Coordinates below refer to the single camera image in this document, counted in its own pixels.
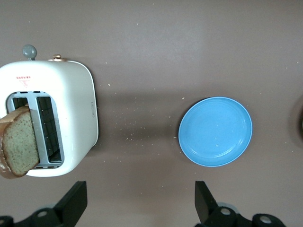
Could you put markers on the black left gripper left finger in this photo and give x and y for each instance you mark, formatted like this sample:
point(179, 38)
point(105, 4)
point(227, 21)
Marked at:
point(71, 203)

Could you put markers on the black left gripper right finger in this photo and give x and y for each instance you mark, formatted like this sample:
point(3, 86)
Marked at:
point(206, 208)

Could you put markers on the brown bread slice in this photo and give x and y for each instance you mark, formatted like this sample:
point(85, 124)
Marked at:
point(20, 144)

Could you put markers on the blue plate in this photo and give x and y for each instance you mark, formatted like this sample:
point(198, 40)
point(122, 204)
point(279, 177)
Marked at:
point(215, 131)

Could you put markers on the white toaster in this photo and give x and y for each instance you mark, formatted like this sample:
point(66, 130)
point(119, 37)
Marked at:
point(73, 106)

